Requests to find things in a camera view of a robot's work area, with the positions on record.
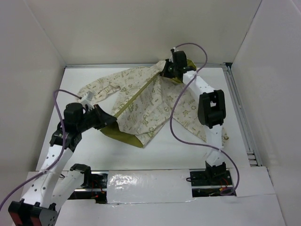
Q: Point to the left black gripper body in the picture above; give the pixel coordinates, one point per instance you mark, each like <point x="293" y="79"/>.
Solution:
<point x="90" y="120"/>

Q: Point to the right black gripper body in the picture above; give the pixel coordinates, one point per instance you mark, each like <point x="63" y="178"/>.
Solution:
<point x="175" y="67"/>

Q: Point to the cream printed hooded jacket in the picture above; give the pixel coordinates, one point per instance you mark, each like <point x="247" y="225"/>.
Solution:
<point x="146" y="101"/>

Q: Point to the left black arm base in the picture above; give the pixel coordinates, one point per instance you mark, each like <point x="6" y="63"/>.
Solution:
<point x="96" y="189"/>

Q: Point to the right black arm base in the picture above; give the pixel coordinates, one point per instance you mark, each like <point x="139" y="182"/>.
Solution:
<point x="212" y="181"/>

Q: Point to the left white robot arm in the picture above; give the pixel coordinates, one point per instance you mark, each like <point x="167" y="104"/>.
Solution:
<point x="42" y="203"/>

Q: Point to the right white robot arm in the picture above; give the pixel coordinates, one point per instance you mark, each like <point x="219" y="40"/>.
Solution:
<point x="211" y="108"/>

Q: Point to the white foil tape panel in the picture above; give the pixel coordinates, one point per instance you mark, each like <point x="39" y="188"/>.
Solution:
<point x="148" y="186"/>

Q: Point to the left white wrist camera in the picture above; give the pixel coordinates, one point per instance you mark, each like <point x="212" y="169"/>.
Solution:
<point x="86" y="100"/>

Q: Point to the aluminium frame rail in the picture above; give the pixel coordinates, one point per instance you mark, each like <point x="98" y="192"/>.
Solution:
<point x="252" y="152"/>

